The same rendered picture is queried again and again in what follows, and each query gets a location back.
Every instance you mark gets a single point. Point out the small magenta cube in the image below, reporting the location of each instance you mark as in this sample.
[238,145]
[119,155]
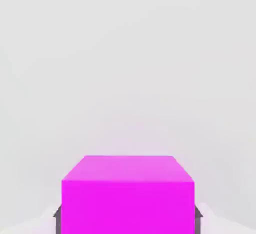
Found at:
[128,204]

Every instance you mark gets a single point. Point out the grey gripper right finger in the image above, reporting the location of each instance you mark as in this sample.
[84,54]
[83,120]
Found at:
[208,223]

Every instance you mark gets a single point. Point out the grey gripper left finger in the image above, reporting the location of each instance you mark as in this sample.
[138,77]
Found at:
[48,223]

